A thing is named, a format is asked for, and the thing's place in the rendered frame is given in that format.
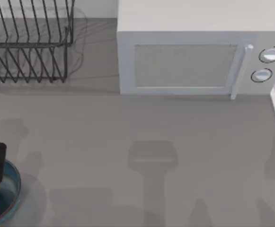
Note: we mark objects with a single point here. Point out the large white microwave knob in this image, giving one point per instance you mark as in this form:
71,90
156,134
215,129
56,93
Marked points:
269,55

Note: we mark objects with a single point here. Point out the pale microwave oven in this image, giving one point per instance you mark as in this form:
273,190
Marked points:
189,16

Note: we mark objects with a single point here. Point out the microwave oven door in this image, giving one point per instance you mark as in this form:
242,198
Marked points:
184,66

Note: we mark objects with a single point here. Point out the blue bowl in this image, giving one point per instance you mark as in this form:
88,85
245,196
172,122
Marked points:
9,189

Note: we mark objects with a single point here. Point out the small white microwave knob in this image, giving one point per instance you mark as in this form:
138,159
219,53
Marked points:
261,75

